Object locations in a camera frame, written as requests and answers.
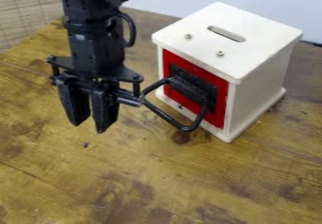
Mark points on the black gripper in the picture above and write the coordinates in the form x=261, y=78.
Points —
x=93, y=76

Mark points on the red drawer with black handle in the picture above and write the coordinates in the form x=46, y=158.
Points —
x=195, y=88

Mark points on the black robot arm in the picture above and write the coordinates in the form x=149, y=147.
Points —
x=92, y=15

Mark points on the small dark screw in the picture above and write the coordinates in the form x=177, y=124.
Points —
x=86, y=144

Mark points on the white wooden box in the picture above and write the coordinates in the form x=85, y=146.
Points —
x=239, y=51

